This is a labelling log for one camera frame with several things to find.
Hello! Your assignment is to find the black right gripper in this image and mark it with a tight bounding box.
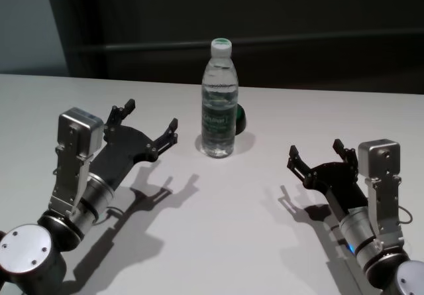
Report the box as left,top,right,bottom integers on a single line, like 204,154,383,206
286,139,368,215

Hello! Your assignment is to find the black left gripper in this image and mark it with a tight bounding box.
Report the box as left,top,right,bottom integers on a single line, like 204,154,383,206
91,98,179,190

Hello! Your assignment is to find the clear water bottle green label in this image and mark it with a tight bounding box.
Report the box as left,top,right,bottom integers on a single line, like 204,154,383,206
201,38,240,158

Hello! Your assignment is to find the green black push button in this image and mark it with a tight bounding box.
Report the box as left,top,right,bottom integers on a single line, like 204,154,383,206
234,104,248,136

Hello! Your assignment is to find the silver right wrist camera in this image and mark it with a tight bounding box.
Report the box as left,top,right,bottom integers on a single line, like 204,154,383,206
357,139,405,241

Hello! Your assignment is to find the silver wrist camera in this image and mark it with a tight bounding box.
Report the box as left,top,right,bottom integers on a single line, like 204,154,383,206
48,107,105,218
357,139,405,241

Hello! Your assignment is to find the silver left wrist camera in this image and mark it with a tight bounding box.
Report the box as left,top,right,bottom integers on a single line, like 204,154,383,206
48,107,105,218

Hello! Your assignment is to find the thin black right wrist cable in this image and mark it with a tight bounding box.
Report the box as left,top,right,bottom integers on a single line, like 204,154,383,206
399,206,414,225

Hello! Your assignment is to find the thin grey horizontal rail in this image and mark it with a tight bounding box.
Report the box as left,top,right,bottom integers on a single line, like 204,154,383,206
78,40,424,52

